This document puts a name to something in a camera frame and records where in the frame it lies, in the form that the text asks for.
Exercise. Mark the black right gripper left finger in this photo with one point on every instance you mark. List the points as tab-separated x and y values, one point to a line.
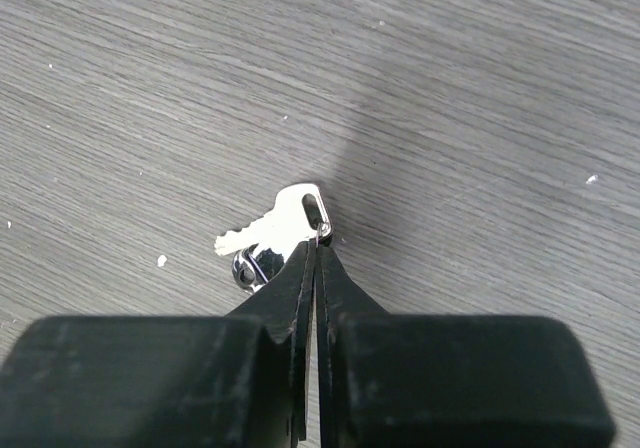
238	380

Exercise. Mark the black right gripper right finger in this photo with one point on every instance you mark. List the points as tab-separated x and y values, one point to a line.
428	380

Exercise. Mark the black key tag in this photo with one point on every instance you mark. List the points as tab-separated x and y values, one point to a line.
253	267

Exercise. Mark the silver key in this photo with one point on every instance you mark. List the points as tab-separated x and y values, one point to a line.
287	222

